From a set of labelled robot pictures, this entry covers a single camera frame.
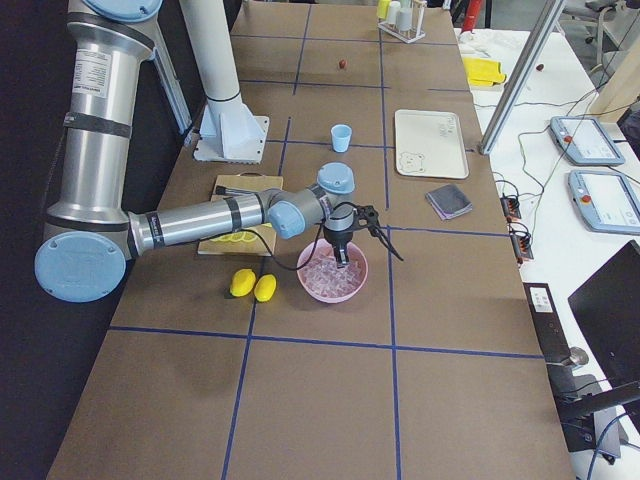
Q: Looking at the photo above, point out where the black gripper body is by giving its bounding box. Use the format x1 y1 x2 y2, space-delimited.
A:
323 201 403 261

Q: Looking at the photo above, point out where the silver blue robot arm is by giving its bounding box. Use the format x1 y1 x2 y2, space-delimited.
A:
34 1 386 303

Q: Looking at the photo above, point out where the pink bowl of ice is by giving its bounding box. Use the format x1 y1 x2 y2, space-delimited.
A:
297 239 369 303

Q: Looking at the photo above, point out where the light blue plastic cup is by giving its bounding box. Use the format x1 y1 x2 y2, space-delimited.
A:
330 124 352 153

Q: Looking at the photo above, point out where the grey plastic cup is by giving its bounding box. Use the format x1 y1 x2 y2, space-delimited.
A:
395 7 413 32

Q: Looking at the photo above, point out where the yellow plastic cup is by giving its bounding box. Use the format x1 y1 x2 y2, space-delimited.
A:
376 0 391 21

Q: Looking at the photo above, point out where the white plastic cup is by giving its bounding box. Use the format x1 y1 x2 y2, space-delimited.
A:
385 0 401 25

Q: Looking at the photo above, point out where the yellow lemon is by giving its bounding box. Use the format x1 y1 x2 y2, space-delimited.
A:
229 268 257 298
253 274 277 303

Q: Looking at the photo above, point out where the grey folded cloth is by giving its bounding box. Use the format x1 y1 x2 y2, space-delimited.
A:
425 184 473 220

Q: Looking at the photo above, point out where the cream bear serving tray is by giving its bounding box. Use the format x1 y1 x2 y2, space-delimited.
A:
394 109 469 180

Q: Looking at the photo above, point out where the lemon slice row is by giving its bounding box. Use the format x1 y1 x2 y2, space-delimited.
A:
211 230 257 243

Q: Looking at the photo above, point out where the orange black connector block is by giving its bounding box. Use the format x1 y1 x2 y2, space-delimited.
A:
500 195 521 222

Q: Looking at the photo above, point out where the yellow cloth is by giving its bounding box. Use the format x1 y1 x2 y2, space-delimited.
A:
462 57 507 87

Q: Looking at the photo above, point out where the white crumpled tissue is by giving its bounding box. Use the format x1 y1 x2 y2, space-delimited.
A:
457 29 523 56

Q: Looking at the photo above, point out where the black power adapter box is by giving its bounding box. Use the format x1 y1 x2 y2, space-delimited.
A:
523 282 571 365

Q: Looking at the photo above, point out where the upper teach pendant tablet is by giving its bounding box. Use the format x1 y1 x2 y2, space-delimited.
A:
549 115 625 166

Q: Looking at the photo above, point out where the teach pendant tablet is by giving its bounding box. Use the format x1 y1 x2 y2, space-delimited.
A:
568 170 639 235
549 115 625 166

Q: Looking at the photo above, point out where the red object at corner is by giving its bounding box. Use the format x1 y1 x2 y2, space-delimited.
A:
461 0 483 33

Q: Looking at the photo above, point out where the lower teach pendant tablet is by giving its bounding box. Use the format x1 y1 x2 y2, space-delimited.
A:
568 170 639 235

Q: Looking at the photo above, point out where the black laptop computer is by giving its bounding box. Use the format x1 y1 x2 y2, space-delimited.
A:
569 240 640 386

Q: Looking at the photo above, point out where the black monitor stand clamp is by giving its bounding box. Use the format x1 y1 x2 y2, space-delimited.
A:
546 352 639 464

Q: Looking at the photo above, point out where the grey office chair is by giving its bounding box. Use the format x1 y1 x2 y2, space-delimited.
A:
585 0 639 65

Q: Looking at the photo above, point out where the steel black handled tool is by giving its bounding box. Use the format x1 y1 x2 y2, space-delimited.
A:
213 185 258 197

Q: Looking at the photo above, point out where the white camera pole base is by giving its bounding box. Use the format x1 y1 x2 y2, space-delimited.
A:
180 0 269 164

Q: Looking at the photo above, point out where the white wire cup rack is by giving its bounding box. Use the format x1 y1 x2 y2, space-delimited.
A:
377 21 426 44

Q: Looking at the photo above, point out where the aluminium frame post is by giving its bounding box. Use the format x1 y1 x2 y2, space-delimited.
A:
479 0 565 155

